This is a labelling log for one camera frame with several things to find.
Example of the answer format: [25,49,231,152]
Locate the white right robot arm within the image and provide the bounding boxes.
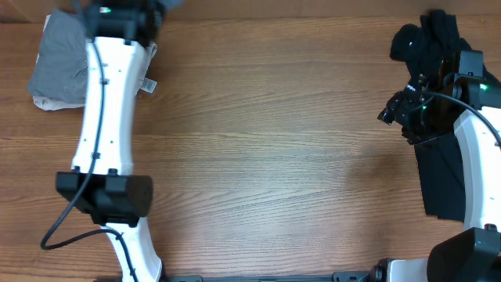
[367,73,500,281]

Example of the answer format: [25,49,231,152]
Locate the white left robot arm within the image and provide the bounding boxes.
[41,0,168,281]

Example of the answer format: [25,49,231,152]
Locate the black garment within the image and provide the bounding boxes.
[390,9,500,222]

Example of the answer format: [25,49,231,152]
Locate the beige folded garment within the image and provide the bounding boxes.
[32,41,158,112]

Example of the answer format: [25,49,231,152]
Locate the grey folded shorts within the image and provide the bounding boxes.
[27,9,88,111]

